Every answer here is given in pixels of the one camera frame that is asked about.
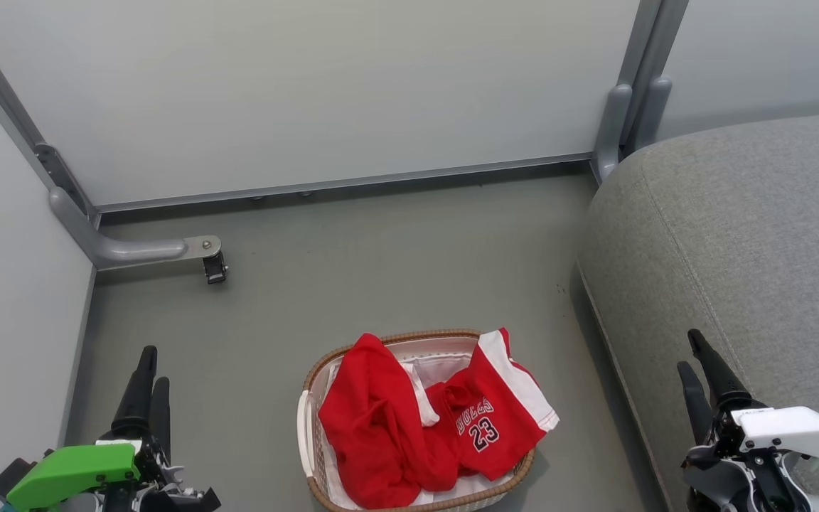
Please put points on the grey fabric sofa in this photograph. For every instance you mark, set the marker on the grey fabric sofa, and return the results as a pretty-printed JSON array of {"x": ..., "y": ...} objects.
[{"x": 736, "y": 249}]

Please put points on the grey partition post with feet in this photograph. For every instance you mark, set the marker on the grey partition post with feet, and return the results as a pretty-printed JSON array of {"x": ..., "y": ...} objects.
[{"x": 637, "y": 85}]

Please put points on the white cloth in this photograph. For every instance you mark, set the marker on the white cloth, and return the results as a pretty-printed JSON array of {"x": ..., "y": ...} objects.
[{"x": 445, "y": 368}]

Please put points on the red shorts with number 23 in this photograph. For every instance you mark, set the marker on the red shorts with number 23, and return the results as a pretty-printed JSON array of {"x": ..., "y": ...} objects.
[{"x": 498, "y": 416}]

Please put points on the grey partition foot with caster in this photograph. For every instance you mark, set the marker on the grey partition foot with caster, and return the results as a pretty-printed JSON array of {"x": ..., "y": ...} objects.
[{"x": 132, "y": 250}]

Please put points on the white woven laundry basket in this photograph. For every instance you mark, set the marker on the white woven laundry basket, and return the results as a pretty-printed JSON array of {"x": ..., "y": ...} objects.
[{"x": 308, "y": 441}]

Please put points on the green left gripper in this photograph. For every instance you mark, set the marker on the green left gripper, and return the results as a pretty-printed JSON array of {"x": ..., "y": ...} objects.
[{"x": 72, "y": 473}]

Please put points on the grey partition corner post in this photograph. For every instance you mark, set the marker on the grey partition corner post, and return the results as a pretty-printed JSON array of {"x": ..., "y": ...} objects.
[{"x": 4, "y": 107}]

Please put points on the grey partition bottom rail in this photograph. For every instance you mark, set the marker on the grey partition bottom rail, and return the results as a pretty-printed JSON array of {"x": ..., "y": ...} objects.
[{"x": 345, "y": 183}]

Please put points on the red shirt with white trim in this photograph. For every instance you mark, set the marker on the red shirt with white trim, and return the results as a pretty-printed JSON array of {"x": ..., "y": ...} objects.
[{"x": 374, "y": 427}]

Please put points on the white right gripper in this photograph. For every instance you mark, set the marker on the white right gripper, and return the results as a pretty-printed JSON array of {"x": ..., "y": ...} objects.
[{"x": 793, "y": 430}]

